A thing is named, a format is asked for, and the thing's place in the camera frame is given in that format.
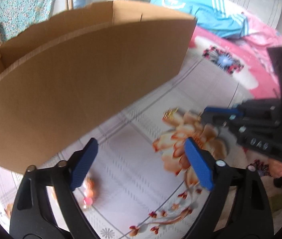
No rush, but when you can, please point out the orange pink bead bracelet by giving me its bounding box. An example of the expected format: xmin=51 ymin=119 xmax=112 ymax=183
xmin=81 ymin=174 xmax=97 ymax=211

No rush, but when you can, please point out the right hand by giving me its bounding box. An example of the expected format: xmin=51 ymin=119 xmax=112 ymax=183
xmin=268 ymin=158 xmax=282 ymax=178

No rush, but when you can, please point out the pink floral quilt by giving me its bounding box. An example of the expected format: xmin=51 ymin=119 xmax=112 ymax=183
xmin=190 ymin=12 xmax=282 ymax=98

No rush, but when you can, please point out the floral plaid table mat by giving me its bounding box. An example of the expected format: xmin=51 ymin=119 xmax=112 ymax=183
xmin=0 ymin=53 xmax=281 ymax=238

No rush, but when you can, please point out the brown cardboard box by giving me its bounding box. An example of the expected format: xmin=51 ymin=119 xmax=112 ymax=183
xmin=0 ymin=0 xmax=197 ymax=173

